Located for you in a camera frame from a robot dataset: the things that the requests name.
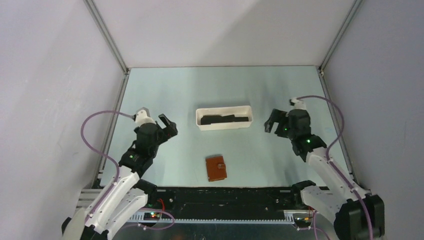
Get white plastic tray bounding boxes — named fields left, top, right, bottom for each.
left=195, top=105, right=253, bottom=131

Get white slotted cable duct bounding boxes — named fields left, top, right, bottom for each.
left=127, top=212, right=295, bottom=224

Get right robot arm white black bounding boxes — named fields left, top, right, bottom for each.
left=264, top=108, right=386, bottom=240

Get right aluminium frame post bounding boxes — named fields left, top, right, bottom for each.
left=317, top=0, right=364, bottom=174

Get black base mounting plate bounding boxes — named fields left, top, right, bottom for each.
left=146, top=187, right=311, bottom=220

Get brown leather card holder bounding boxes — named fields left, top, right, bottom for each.
left=205, top=155, right=228, bottom=182

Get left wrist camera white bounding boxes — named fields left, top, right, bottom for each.
left=133, top=107, right=156, bottom=127

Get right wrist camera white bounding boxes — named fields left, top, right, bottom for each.
left=289, top=97, right=307, bottom=111

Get left aluminium frame post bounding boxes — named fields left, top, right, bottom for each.
left=84, top=0, right=129, bottom=186

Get aluminium frame post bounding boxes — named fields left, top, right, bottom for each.
left=317, top=0, right=364, bottom=174
left=84, top=0, right=129, bottom=186

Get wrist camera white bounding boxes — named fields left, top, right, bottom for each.
left=289, top=97, right=307, bottom=111
left=133, top=107, right=156, bottom=127

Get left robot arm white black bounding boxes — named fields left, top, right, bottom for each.
left=61, top=108, right=178, bottom=240

